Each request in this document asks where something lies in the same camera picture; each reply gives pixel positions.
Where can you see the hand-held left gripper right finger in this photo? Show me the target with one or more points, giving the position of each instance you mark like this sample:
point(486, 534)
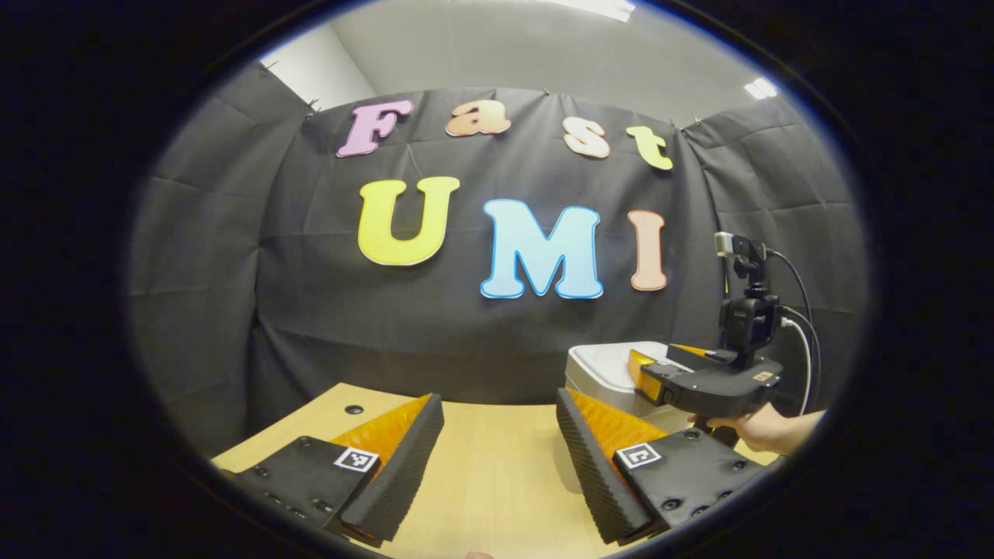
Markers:
point(594, 466)

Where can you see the black backdrop cloth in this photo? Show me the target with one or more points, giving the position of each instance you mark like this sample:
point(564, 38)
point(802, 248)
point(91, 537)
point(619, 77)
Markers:
point(311, 326)

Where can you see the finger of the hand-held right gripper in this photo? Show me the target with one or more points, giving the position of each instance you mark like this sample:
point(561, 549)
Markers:
point(699, 356)
point(641, 363)

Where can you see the long ceiling light panel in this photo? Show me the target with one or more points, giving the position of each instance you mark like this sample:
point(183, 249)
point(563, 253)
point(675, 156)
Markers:
point(598, 6)

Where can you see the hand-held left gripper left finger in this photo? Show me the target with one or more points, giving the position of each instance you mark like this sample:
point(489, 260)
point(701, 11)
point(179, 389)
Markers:
point(400, 466)

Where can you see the white desktop garbage bin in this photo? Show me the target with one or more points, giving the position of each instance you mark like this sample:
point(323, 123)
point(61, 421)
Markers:
point(602, 365)

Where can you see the wooden desktop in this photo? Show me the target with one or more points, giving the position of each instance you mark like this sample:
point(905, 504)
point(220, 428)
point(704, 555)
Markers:
point(489, 466)

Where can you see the small ceiling light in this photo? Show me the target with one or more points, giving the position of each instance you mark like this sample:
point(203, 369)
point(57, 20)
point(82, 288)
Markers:
point(761, 88)

